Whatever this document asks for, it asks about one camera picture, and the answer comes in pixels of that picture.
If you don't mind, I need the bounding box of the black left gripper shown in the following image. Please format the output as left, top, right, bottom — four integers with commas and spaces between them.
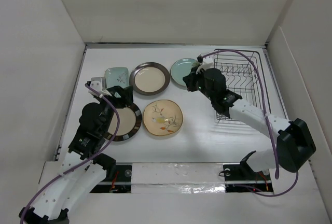
95, 85, 132, 133

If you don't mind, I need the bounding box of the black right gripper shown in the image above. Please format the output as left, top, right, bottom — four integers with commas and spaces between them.
184, 65, 215, 101

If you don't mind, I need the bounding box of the teal round flower plate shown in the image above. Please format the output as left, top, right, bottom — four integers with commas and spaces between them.
170, 58, 199, 87

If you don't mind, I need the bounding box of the light green rectangular plate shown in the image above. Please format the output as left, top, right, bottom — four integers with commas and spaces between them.
104, 67, 129, 89

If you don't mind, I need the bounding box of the brown striped rim plate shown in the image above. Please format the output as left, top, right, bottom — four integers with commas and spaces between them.
113, 103, 142, 142

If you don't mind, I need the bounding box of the grey rimmed cream round plate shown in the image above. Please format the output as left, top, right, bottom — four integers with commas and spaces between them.
129, 62, 171, 96

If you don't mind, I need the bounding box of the cream bird pattern plate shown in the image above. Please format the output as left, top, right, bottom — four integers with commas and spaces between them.
143, 100, 183, 136

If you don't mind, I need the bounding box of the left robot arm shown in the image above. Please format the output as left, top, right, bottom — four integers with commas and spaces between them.
19, 81, 133, 223

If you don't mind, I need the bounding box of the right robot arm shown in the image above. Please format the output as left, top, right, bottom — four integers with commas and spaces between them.
183, 68, 316, 179

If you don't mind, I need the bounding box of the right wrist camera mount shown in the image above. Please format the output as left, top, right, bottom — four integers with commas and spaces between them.
196, 53, 214, 74

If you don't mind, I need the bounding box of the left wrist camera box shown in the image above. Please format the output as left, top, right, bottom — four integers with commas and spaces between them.
88, 77, 106, 91

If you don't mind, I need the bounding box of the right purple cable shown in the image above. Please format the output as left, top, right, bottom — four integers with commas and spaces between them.
199, 49, 299, 196

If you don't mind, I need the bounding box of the purple cable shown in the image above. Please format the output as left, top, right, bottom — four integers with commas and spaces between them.
199, 49, 299, 196
19, 83, 121, 221

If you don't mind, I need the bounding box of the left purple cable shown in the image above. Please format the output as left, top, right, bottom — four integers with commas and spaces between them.
19, 83, 121, 221

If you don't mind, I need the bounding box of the black wire dish rack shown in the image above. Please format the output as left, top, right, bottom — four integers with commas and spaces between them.
213, 50, 271, 113

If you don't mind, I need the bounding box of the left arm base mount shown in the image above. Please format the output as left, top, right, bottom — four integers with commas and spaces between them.
90, 163, 132, 193

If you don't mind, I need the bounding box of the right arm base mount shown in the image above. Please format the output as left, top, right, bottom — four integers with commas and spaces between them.
218, 163, 273, 193

